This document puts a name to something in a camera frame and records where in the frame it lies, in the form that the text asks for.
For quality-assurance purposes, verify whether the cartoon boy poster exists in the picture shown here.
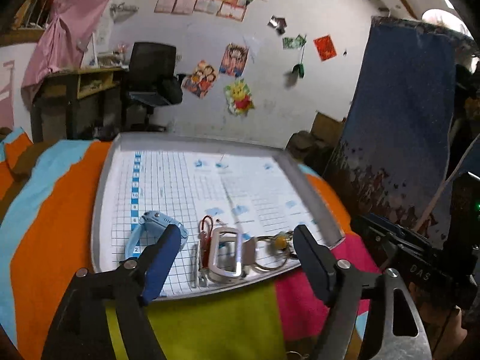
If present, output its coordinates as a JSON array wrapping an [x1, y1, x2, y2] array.
[[219, 43, 249, 77]]

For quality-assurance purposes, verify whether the red paper square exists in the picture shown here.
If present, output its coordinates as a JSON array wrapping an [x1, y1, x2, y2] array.
[[313, 35, 337, 62]]

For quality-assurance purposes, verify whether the person's right hand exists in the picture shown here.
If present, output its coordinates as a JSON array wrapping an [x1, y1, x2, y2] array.
[[408, 283, 467, 359]]

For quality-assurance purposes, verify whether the winnie pooh poster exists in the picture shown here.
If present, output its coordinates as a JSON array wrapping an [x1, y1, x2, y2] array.
[[224, 79, 255, 116]]

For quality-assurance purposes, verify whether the keyring with yellow bead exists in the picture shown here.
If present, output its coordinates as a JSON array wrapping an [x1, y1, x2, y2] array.
[[252, 230, 298, 273]]

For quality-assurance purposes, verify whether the wooden desk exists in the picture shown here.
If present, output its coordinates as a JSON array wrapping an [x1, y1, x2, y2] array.
[[30, 67, 127, 143]]

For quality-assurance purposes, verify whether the grey cardboard tray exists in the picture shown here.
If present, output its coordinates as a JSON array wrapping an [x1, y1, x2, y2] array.
[[90, 133, 344, 300]]

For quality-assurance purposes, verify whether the silver carabiner clip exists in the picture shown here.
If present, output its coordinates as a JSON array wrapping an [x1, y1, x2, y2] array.
[[208, 227, 257, 284]]

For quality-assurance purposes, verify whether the green wall hook ornament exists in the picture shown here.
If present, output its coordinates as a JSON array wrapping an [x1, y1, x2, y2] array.
[[292, 49, 305, 79]]

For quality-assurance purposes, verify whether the cartoon family poster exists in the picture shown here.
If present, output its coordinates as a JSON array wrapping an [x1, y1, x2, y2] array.
[[182, 60, 218, 98]]

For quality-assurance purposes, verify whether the black office chair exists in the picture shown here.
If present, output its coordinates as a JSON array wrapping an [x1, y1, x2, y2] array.
[[120, 41, 185, 133]]

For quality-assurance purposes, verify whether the colourful striped bedspread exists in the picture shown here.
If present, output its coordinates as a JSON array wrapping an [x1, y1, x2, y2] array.
[[1, 129, 377, 359]]

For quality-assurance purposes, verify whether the green photo on wall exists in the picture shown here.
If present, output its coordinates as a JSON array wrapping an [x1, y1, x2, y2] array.
[[282, 35, 307, 50]]

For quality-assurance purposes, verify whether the dark blue hanging curtain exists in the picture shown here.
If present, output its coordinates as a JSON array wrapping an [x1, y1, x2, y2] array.
[[324, 16, 479, 248]]

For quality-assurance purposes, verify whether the pink curtain right panel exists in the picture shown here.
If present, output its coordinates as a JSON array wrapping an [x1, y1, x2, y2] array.
[[21, 0, 110, 107]]

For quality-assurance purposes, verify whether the black white photo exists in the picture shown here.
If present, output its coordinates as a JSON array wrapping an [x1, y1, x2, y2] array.
[[268, 16, 287, 35]]

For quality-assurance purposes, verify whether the brown bag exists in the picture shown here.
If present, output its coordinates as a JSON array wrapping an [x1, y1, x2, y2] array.
[[286, 130, 329, 161]]

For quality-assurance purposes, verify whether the white grid paper sheet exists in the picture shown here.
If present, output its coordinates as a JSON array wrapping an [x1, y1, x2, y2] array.
[[101, 151, 323, 297]]

